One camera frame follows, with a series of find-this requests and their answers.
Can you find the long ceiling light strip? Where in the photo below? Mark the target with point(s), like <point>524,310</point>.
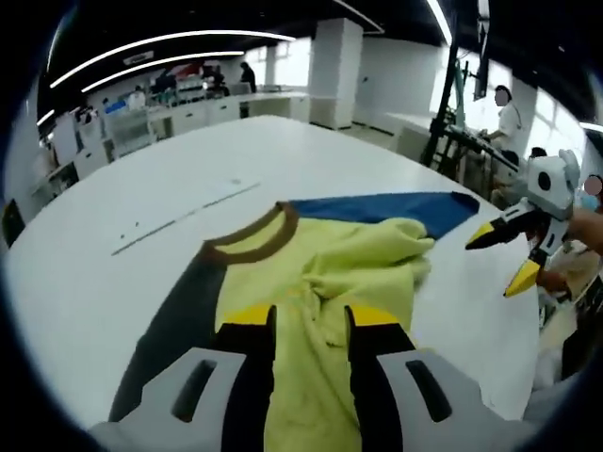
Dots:
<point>155,43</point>

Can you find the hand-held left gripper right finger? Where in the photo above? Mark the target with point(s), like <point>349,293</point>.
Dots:
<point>377,339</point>

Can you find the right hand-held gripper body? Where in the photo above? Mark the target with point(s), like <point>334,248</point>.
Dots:
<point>556,193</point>

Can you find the small ceiling light strip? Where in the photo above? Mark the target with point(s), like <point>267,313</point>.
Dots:
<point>45,117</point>

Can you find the bright ceiling light strip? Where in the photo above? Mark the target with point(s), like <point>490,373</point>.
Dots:
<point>439,19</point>

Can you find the short ceiling light strip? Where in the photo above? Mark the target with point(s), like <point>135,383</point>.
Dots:
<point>155,62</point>

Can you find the yellow blue grey garment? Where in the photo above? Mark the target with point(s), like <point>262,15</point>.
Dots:
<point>358,263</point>

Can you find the dark floor stand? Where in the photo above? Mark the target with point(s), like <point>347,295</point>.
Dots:
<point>11,221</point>

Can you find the white shelf cart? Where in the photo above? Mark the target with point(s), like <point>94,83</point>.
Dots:
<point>125,134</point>

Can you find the white square pillar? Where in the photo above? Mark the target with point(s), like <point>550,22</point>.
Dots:
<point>334,75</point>

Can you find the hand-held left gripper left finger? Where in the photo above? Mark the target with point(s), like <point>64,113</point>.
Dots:
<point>249,376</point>

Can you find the white counter cabinets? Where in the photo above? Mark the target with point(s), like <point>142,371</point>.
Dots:
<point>264,106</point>

